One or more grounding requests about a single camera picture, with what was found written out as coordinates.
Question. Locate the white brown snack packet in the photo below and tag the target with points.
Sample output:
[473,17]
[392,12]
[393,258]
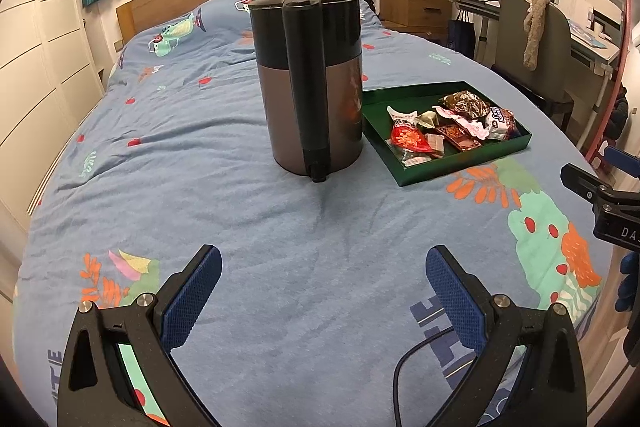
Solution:
[502,122]

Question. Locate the blue printed blanket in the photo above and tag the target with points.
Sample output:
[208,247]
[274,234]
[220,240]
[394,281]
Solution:
[250,217]

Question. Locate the grey desk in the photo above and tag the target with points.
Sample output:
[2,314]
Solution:
[595,52]

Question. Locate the white wardrobe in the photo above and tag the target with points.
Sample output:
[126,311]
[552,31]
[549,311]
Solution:
[40,57]

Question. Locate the brown patterned snack packet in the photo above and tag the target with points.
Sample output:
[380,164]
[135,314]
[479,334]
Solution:
[465,103]

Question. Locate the white floral candy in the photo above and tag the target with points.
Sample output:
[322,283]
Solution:
[412,158]

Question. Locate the grey and black kettle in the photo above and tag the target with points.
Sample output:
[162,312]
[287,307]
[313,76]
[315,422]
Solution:
[345,107]

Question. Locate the pink hoop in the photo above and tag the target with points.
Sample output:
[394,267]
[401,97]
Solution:
[616,92]

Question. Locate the navy shopping bag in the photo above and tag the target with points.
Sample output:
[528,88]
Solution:
[460,37]

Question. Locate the grey chair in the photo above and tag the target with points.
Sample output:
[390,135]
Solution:
[555,47]

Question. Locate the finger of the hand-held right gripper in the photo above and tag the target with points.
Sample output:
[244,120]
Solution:
[622,162]
[582,182]

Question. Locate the dark red snack packet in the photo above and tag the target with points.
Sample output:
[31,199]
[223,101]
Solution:
[457,136]

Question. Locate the olive candy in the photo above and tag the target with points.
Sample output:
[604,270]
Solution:
[429,119]

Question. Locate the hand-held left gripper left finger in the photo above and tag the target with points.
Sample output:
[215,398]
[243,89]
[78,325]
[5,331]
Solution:
[192,297]

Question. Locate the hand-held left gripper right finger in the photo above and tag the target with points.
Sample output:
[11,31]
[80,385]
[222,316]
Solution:
[455,297]

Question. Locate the pink cartoon snack packet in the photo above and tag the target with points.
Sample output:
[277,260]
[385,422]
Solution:
[467,124]

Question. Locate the person's right hand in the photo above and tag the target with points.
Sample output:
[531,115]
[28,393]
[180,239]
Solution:
[629,282]

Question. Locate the green tray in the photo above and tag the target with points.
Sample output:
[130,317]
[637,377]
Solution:
[380,107]

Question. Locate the wooden dresser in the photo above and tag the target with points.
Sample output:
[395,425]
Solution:
[410,2]

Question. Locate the red and white snack packet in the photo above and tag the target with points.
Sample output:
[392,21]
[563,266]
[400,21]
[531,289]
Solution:
[410,138]

